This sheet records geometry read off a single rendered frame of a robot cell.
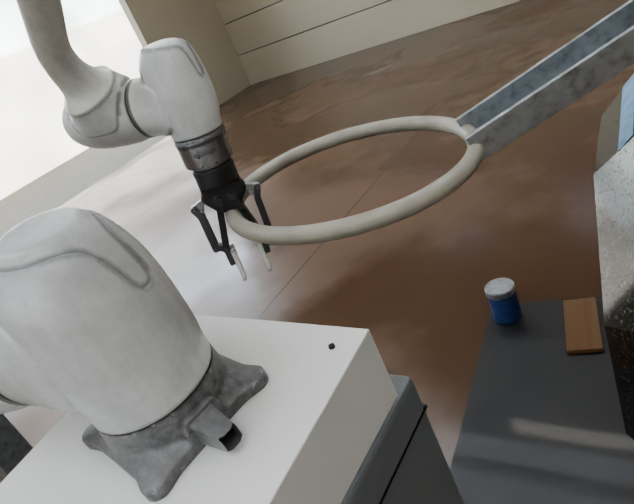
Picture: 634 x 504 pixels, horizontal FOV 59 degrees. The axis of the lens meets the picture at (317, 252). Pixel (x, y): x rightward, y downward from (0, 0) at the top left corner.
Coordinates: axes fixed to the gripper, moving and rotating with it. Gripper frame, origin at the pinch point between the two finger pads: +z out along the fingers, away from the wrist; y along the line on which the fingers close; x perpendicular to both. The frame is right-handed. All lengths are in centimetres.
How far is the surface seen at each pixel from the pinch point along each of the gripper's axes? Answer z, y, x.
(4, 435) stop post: 28, -71, 15
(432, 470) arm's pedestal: 18, 16, -45
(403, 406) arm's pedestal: 5.6, 14.9, -44.7
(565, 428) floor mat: 81, 59, 4
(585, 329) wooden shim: 78, 84, 33
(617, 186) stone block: 5, 66, -14
